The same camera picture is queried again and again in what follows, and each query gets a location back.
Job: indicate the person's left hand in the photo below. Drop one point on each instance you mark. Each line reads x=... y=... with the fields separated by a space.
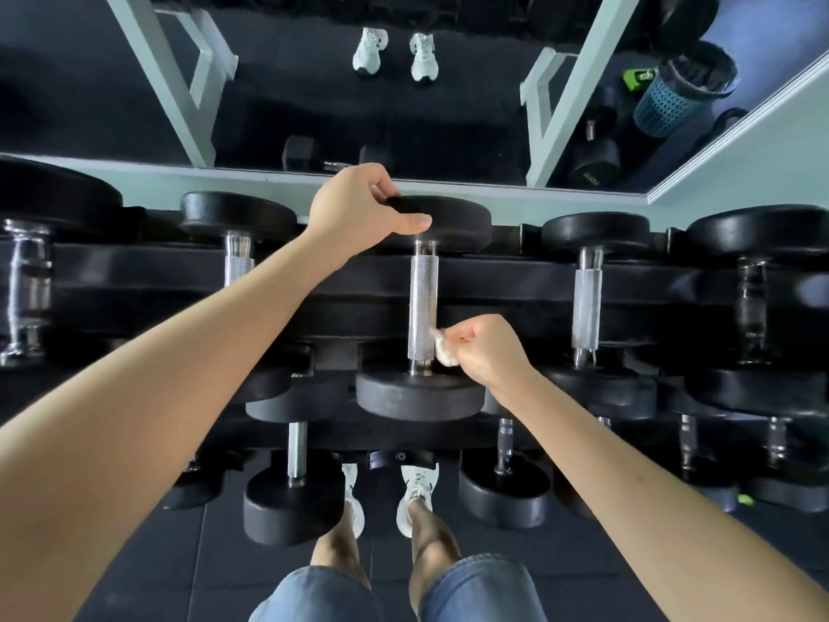
x=350 y=213

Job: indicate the person's right hand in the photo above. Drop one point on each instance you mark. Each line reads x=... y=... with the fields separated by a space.
x=495 y=352

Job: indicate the white wet wipe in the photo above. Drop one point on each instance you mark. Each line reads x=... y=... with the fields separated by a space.
x=445 y=352

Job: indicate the green wet wipes pack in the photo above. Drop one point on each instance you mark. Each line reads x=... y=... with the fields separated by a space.
x=746 y=500

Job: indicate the person's right forearm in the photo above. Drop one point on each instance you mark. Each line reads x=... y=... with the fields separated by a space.
x=648 y=498

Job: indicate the person's left forearm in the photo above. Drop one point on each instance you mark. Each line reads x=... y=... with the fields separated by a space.
x=149 y=421

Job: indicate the medium black dumbbell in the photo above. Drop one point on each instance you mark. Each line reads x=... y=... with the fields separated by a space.
x=570 y=498
x=505 y=498

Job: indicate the person's right white sneaker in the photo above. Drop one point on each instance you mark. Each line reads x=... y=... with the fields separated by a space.
x=414 y=485

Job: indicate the person's white sneaker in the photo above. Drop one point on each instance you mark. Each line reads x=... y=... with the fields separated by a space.
x=355 y=511
x=414 y=485

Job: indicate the person's right leg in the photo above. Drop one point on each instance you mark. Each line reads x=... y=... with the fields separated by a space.
x=434 y=550

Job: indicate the person's left white sneaker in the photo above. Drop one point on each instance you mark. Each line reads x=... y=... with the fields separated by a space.
x=355 y=511

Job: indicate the black dumbbell rack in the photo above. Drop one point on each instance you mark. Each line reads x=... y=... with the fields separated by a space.
x=129 y=272

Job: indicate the large black dumbbell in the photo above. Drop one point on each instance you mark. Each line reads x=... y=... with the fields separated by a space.
x=194 y=492
x=291 y=511

